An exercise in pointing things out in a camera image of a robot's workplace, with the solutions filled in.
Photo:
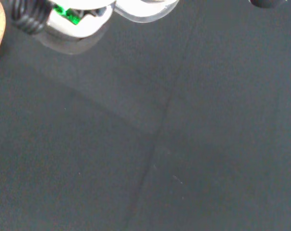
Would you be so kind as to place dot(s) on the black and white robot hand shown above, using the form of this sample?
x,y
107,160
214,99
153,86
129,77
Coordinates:
x,y
70,26

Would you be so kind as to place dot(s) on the black bench cloth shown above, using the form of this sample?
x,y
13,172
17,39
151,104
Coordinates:
x,y
145,134

